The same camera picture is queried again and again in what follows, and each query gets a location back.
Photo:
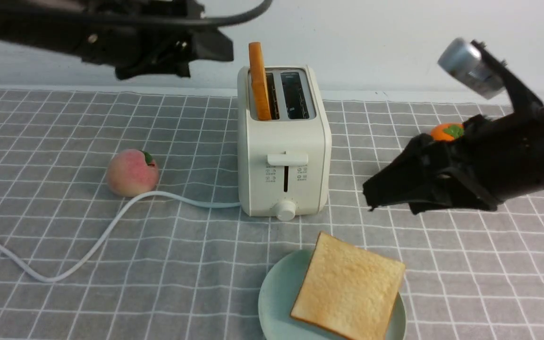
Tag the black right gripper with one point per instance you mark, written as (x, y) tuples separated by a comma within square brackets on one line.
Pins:
[(431, 175)]

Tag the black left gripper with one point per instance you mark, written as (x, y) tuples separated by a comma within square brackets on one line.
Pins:
[(137, 50)]

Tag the toast slice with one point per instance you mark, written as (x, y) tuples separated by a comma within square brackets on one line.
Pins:
[(348, 291), (258, 81)]

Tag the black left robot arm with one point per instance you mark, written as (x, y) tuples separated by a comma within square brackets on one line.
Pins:
[(29, 23)]

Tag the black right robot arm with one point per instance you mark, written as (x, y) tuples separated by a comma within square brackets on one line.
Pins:
[(495, 160)]

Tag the orange persimmon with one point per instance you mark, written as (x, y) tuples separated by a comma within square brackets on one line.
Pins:
[(447, 131)]

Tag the white two-slot toaster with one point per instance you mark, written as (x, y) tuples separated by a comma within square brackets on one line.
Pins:
[(283, 163)]

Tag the pink peach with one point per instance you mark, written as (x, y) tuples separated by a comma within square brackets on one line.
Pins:
[(132, 172)]

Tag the light green round plate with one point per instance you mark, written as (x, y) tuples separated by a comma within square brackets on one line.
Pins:
[(277, 296)]

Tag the grey checked tablecloth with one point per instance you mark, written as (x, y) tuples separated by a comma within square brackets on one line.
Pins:
[(173, 271)]

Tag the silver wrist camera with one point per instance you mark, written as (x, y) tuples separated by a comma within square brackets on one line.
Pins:
[(463, 62)]

